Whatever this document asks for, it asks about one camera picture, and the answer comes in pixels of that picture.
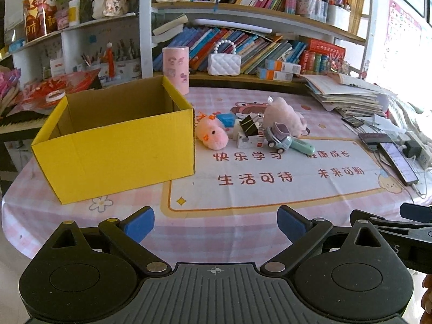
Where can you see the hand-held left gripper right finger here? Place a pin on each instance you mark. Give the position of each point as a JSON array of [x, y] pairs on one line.
[[290, 222]]

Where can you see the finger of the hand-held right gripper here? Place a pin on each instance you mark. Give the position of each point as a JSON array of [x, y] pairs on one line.
[[416, 212], [398, 226]]

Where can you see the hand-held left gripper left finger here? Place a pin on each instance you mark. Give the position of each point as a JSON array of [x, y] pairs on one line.
[[140, 224]]

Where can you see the yellow cardboard box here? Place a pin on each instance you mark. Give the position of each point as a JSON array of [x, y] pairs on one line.
[[118, 162]]

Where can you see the grey purple toy car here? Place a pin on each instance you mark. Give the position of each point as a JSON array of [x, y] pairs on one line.
[[278, 138]]

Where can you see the small white carton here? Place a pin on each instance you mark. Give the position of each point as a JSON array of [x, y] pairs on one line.
[[251, 141]]

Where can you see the black binder clip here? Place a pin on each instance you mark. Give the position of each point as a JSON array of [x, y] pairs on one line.
[[249, 126]]

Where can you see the pink fluffy plush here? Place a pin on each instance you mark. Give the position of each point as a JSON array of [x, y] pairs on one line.
[[283, 114]]

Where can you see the pink chick plush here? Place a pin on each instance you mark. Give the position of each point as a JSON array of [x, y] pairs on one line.
[[212, 135]]

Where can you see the blue eraser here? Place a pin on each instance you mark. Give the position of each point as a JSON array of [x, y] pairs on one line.
[[225, 119]]

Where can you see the person's right hand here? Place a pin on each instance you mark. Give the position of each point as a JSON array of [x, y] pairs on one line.
[[428, 293]]

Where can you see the pink printed tablecloth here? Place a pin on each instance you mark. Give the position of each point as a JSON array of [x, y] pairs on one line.
[[270, 189]]

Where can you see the smartphone with lit screen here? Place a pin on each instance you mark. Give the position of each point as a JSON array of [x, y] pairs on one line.
[[398, 163]]

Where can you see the white power strip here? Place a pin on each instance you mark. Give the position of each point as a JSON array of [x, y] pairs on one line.
[[425, 157]]

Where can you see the black charger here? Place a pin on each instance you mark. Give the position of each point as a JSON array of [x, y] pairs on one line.
[[411, 148]]

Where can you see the black smartphone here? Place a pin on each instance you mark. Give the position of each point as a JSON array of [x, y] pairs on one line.
[[374, 140]]

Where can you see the grey cloth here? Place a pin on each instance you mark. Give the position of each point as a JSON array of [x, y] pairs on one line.
[[405, 111]]

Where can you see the small dark smartphone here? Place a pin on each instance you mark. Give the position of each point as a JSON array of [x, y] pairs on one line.
[[352, 120]]

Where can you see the stack of papers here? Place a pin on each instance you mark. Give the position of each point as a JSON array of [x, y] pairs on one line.
[[347, 94]]

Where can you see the white orange carton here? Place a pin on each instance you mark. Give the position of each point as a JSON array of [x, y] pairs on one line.
[[281, 65], [275, 75]]

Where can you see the white tape roll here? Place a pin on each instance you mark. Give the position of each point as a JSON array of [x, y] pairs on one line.
[[55, 96]]

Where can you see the pink cylinder can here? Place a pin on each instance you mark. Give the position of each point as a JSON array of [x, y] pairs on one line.
[[175, 71]]

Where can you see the desk organiser with brushes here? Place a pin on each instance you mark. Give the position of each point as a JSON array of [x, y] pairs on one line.
[[125, 67]]

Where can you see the red paper decorations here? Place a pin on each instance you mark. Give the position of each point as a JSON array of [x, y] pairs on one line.
[[74, 81]]

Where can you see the black white keyboard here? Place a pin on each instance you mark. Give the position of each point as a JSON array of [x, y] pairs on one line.
[[20, 121]]

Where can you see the wooden bookshelf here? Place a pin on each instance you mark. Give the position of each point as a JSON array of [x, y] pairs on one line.
[[199, 77]]

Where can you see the red book set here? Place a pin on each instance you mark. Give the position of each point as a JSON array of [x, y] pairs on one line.
[[320, 57]]

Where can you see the small red white box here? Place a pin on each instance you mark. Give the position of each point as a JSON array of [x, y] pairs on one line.
[[57, 66]]

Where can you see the pink foil wrap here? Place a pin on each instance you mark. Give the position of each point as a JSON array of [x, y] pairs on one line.
[[10, 87]]

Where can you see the white shelf unit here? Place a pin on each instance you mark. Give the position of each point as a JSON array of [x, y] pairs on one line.
[[72, 47]]

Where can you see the beige book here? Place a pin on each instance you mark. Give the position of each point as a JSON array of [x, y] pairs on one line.
[[168, 27]]

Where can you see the flat white board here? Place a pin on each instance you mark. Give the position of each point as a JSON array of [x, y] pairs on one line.
[[233, 26]]

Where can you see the white pen holder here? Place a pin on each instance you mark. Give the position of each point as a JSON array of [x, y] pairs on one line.
[[338, 18]]

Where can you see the row of yellow booklets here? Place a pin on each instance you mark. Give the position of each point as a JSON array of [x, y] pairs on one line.
[[357, 10]]

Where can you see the pastel pen holder with pens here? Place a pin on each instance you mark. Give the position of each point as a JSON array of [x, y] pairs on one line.
[[312, 6]]

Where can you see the white bottle yellow label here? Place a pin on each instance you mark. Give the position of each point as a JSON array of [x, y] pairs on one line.
[[74, 13]]

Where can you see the red printed bag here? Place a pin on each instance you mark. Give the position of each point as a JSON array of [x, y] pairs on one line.
[[38, 17]]

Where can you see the pink wall poster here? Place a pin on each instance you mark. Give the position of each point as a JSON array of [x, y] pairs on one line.
[[405, 33]]

